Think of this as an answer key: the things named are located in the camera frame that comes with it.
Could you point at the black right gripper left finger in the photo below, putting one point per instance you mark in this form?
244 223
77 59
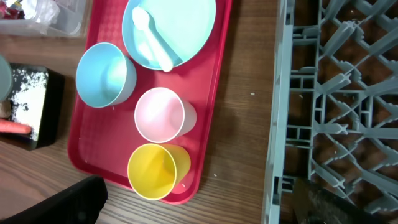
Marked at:
80 203

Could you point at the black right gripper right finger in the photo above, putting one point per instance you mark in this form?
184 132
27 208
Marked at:
314 204

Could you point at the orange carrot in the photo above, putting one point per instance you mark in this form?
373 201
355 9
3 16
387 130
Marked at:
12 127

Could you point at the white rice grains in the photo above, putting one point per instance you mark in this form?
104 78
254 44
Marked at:
27 98

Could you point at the brown food scrap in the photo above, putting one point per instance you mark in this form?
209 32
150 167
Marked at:
5 109

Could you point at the light blue bowl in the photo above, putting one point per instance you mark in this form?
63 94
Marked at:
105 76

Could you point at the green bowl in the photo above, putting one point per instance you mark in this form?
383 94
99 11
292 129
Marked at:
6 81

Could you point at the white tissue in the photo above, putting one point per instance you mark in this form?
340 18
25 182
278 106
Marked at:
41 11

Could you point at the red snack wrapper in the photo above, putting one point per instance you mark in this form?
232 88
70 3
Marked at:
10 13

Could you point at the yellow clear candy wrapper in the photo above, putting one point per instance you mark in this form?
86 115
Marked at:
15 4

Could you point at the grey dishwasher rack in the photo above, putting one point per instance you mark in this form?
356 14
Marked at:
334 105

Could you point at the black food waste tray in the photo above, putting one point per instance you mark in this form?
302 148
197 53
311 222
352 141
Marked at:
50 115

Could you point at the clear plastic waste bin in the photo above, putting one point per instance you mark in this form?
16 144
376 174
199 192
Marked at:
69 22

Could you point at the yellow plastic cup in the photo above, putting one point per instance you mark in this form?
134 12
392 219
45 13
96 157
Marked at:
154 170

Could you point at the pink plastic cup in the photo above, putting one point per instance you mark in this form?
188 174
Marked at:
161 115

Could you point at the red plastic tray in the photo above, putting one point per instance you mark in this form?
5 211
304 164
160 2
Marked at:
146 88

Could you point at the white plastic spoon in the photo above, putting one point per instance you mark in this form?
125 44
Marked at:
141 20

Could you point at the light blue plate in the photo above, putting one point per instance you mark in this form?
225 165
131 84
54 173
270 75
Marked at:
181 26

